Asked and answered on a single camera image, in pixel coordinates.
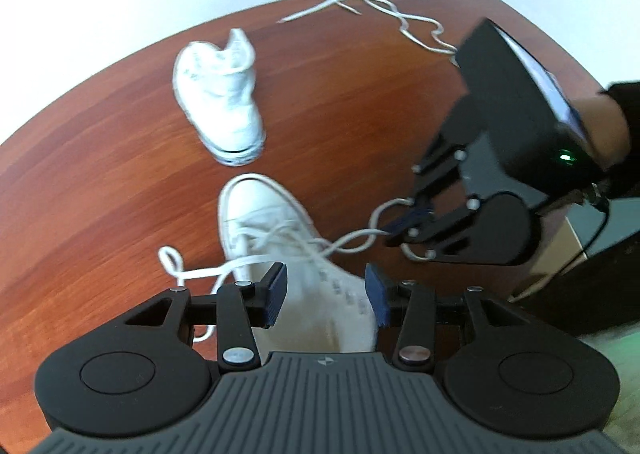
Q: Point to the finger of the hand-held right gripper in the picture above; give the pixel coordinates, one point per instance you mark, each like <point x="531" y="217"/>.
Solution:
<point x="407" y="230"/>
<point x="425" y="191"/>

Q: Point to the person's right hand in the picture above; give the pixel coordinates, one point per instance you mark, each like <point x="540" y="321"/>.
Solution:
<point x="607" y="129"/>

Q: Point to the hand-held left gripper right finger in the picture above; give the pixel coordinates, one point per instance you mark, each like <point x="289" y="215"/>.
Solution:
<point x="376" y="294"/>

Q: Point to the person's right forearm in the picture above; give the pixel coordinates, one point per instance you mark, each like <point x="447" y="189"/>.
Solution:
<point x="627" y="94"/>

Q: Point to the loose white shoelace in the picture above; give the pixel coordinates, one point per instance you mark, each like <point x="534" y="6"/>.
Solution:
<point x="310" y="9"/>

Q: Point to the cream high-top canvas sneaker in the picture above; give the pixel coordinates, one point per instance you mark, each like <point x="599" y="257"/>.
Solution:
<point x="260" y="204"/>

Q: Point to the cardboard box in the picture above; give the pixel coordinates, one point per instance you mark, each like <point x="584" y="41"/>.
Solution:
<point x="555" y="244"/>

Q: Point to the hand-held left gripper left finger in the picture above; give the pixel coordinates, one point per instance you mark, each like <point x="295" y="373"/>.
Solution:
<point x="277" y="294"/>

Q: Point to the white shoelace threaded through sneaker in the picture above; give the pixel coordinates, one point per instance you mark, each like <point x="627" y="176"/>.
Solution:
<point x="240" y="265"/>

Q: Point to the bright white high-top sneaker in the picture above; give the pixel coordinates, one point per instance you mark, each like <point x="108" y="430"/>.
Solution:
<point x="225" y="99"/>

